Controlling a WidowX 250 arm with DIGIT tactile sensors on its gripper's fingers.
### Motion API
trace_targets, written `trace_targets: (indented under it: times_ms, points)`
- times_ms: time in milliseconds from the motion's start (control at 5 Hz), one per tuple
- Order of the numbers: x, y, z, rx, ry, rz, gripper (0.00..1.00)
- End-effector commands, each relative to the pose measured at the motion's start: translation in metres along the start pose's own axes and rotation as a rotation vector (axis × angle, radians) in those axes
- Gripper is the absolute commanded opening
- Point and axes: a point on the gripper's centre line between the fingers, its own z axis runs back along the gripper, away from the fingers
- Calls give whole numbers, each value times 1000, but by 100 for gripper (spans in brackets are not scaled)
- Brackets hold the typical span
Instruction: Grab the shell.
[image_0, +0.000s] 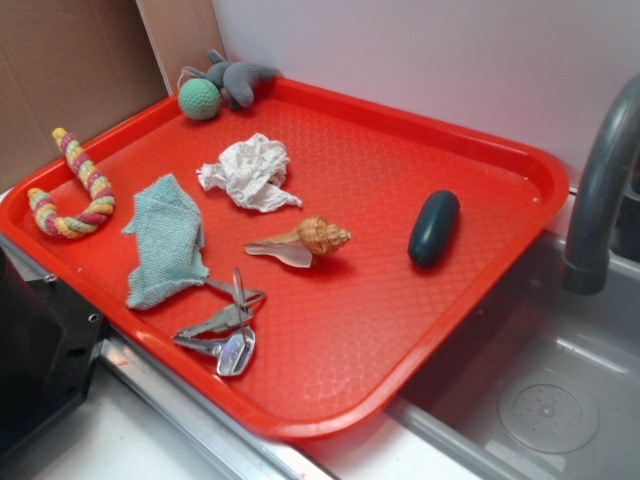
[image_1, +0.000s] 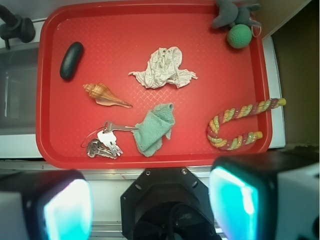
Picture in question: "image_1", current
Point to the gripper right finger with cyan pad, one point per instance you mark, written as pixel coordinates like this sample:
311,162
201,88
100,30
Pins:
267,196

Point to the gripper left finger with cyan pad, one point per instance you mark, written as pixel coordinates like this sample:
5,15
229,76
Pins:
45,205

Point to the orange spiral conch shell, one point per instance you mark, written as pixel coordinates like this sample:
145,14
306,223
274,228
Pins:
104,96

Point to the bunch of silver keys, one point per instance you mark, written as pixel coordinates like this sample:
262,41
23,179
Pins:
103,141

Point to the green folded washcloth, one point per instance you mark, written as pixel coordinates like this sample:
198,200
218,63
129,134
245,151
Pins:
157,124

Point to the red plastic tray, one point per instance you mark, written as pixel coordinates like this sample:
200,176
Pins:
118,38

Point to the stainless steel sink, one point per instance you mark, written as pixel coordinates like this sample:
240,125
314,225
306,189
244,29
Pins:
18,89

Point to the black oval stone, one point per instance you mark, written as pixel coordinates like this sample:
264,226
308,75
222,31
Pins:
71,60

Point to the green rubber ball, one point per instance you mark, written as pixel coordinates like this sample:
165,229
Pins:
239,36

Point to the crumpled white cloth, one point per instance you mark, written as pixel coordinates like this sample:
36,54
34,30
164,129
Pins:
163,67

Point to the brown cardboard box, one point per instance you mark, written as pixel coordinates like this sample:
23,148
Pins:
291,43

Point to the grey plush toy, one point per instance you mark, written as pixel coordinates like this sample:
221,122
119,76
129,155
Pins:
237,12

